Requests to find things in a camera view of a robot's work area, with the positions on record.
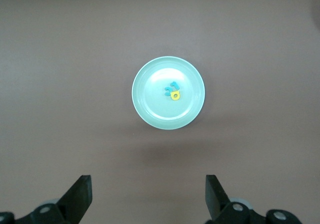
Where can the yellow foam letter a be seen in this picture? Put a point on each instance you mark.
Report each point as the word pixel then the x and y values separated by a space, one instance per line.
pixel 172 98

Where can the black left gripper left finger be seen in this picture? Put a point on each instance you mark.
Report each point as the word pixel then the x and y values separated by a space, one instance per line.
pixel 77 196

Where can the teal foam letter c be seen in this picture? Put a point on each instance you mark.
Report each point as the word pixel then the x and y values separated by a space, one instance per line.
pixel 166 91

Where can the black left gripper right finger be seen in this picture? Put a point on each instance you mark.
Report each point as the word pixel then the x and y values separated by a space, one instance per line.
pixel 217 196

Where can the teal number 1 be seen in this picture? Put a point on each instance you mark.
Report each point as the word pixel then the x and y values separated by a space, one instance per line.
pixel 176 85

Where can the green plate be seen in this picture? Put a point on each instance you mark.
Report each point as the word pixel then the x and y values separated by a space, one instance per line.
pixel 155 108

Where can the brown table cover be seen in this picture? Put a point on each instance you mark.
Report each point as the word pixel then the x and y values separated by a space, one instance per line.
pixel 50 58

